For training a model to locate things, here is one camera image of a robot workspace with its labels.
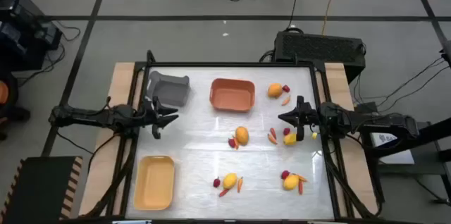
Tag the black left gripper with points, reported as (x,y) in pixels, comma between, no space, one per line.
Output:
(151,115)

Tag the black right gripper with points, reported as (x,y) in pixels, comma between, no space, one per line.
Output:
(310,116)

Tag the small red toy pepper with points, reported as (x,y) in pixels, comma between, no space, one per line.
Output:
(216,182)
(285,174)
(287,131)
(231,143)
(286,88)

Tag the yellow item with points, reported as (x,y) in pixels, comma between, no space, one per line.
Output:
(286,100)

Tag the yellow-orange toy mango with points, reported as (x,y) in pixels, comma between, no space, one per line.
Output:
(229,180)
(275,90)
(291,182)
(242,135)
(290,139)

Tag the clear plastic bin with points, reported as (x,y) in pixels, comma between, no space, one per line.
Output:
(169,92)

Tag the long red-orange toy pepper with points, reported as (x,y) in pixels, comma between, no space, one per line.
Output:
(224,192)

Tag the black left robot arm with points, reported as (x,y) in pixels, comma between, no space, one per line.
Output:
(88,115)

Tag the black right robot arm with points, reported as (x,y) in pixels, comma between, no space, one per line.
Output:
(370,120)

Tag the small yellow tag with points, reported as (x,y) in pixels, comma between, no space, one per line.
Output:
(314,135)

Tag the orange plastic basket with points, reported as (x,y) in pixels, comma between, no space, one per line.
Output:
(232,95)

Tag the yellow plastic basket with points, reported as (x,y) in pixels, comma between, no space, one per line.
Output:
(154,183)

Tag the light wooden board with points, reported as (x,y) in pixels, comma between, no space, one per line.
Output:
(105,153)
(352,167)

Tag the black computer case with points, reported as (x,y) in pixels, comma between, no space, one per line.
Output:
(317,48)

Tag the white printed paper sheet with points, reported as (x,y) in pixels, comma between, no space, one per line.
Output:
(394,153)

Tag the black metal stand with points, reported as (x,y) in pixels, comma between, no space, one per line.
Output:
(433,130)

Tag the black mat striped edge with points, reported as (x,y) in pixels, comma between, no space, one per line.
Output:
(38,188)

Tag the orange and black round object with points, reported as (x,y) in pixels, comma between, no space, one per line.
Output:
(3,92)

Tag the black equipment rack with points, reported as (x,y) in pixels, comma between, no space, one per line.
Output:
(21,34)

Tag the black metal table frame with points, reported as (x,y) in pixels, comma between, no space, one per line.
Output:
(229,64)

